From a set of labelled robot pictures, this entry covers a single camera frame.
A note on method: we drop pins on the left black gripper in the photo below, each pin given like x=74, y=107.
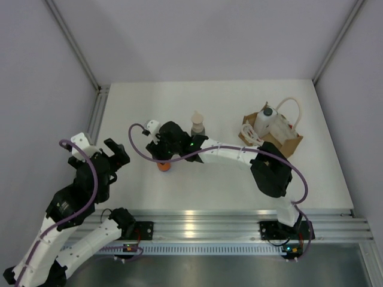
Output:
x=119, y=158

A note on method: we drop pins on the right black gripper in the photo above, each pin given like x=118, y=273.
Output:
x=155, y=150

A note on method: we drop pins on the green bottle beige cap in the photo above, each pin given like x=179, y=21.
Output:
x=197, y=127

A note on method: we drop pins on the watermelon print canvas bag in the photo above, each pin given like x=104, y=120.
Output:
x=283, y=134

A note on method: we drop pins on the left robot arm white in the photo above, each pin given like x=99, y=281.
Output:
x=46, y=263

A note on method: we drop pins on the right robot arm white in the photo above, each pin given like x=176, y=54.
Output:
x=270, y=169

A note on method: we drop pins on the white bottle dark cap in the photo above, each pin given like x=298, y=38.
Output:
x=265, y=118

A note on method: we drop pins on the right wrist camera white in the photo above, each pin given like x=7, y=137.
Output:
x=151, y=128

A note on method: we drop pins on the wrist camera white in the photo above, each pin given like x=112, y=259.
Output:
x=84, y=142
x=151, y=128

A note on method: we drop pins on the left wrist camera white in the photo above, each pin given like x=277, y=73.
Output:
x=84, y=142

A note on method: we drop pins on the left aluminium frame post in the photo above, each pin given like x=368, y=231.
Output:
x=58, y=18

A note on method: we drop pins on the aluminium frame post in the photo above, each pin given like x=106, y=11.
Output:
x=58, y=18
x=346, y=26

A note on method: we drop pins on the slotted grey cable duct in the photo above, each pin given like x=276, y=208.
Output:
x=151, y=248

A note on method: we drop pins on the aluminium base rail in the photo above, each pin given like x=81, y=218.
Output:
x=242, y=226

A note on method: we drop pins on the right aluminium frame post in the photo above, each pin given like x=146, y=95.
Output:
x=346, y=26

